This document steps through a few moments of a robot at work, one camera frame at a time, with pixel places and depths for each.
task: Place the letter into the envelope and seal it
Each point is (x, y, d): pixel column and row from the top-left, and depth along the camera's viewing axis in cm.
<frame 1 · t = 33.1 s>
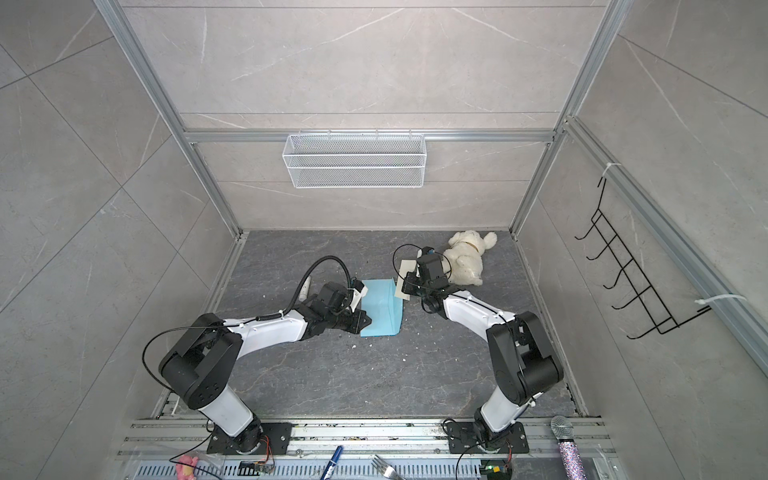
left hand: (371, 315, 89), fingers closed
right hand: (406, 275, 94), fingers closed
light blue envelope: (384, 308, 100), on the table
white plush teddy bear: (464, 256, 100), point 11 cm above the table

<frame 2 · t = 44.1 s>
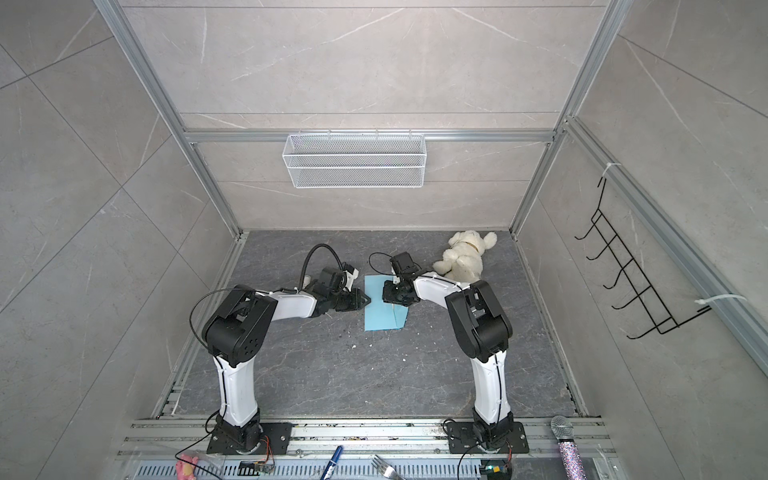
left hand: (369, 295, 99), fingers open
right hand: (386, 294, 100), fingers open
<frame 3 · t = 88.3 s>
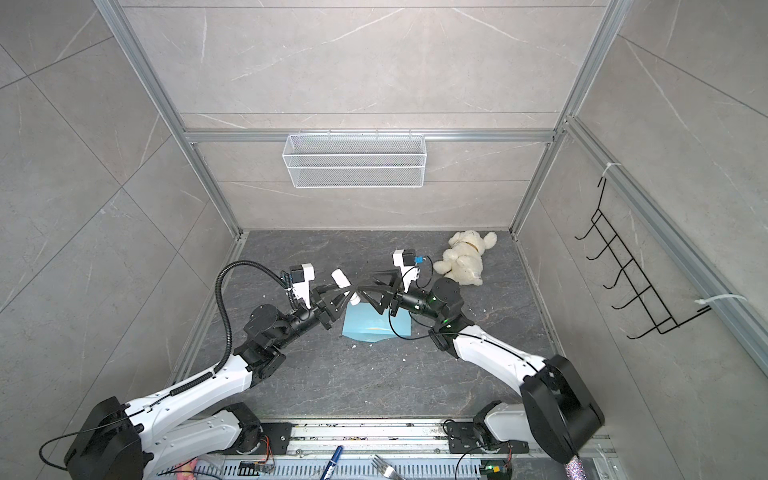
left hand: (351, 283, 66), fingers open
right hand: (364, 282, 69), fingers open
light blue envelope: (362, 323, 93), point 3 cm above the table
the other named things where they were.

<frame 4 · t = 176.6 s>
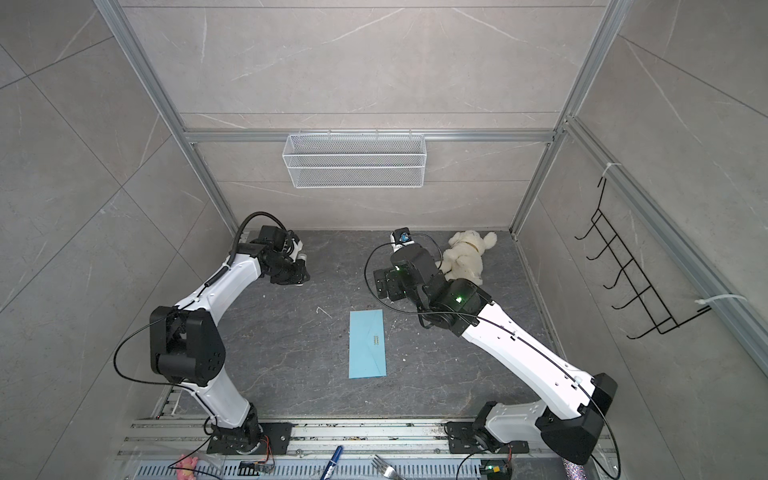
left hand: (304, 270, 91), fingers open
right hand: (395, 266, 70), fingers open
light blue envelope: (366, 344, 91), on the table
the other named things where they were.

